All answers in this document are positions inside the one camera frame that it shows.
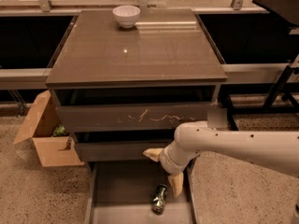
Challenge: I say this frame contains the grey drawer cabinet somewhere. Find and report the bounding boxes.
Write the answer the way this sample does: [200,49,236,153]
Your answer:
[45,8,228,224]

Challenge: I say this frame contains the white ceramic bowl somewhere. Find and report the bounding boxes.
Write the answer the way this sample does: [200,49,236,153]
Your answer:
[112,6,141,28]

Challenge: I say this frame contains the grey top drawer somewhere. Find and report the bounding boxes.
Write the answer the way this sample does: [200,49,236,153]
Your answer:
[52,86,217,133]

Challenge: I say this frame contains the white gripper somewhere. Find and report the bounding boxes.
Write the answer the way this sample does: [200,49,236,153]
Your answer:
[143,141,200,198]

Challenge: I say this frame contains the black side table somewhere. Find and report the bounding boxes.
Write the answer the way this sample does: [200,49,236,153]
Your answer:
[219,0,299,131]

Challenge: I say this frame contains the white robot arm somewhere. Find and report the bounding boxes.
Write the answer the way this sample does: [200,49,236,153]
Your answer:
[143,121,299,197]

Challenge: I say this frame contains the grey bottom drawer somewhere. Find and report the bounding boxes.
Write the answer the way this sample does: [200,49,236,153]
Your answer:
[84,160,200,224]

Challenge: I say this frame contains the green item in box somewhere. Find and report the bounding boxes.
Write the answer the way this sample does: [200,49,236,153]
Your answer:
[52,124,67,137]

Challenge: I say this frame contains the grey drawer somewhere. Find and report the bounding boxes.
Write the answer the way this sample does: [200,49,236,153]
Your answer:
[73,129,175,162]
[84,160,200,224]
[52,86,217,133]

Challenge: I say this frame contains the open cardboard box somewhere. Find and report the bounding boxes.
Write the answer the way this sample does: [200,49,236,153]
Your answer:
[14,91,83,167]

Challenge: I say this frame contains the grey middle drawer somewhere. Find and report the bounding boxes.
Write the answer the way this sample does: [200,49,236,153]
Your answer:
[73,129,175,162]

